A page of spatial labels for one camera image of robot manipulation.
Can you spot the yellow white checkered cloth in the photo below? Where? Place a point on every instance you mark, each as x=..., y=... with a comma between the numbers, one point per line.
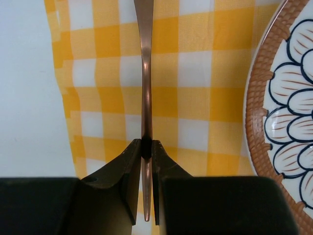
x=201, y=55

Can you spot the patterned ceramic plate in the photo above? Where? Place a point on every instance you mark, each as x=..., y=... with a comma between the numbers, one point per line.
x=278, y=107

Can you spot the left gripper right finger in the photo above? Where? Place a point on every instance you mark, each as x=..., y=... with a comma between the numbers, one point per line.
x=164, y=167

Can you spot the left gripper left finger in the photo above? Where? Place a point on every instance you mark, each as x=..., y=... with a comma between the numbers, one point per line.
x=108, y=197

